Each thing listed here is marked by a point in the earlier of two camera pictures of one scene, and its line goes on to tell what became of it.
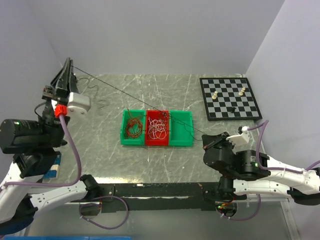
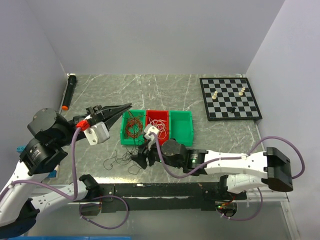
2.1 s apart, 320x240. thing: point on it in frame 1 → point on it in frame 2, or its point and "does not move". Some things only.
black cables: x=176 y=120 → x=133 y=130
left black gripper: x=60 y=81 → x=98 y=112
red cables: x=134 y=127 does not move
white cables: x=157 y=129 does not move
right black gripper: x=212 y=140 → x=141 y=159
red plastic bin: x=157 y=127 does not move
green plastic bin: x=181 y=132 does not move
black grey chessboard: x=229 y=98 does not move
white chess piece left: x=214 y=97 does not move
